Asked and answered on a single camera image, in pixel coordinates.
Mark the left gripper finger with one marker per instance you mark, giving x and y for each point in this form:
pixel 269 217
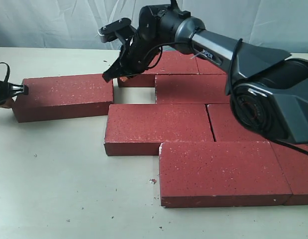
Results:
pixel 15 90

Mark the right third-row red brick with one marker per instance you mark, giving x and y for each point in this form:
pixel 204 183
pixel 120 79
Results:
pixel 226 128

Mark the large red brick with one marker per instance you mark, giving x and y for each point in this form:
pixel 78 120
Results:
pixel 140 129
pixel 220 174

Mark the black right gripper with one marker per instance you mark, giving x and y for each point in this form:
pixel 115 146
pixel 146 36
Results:
pixel 135 56

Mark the blue-grey backdrop cloth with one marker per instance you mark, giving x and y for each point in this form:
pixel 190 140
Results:
pixel 75 23

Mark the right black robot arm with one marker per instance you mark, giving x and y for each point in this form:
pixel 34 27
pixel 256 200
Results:
pixel 268 88

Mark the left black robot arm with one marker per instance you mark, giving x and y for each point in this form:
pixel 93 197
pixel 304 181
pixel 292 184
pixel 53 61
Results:
pixel 8 91

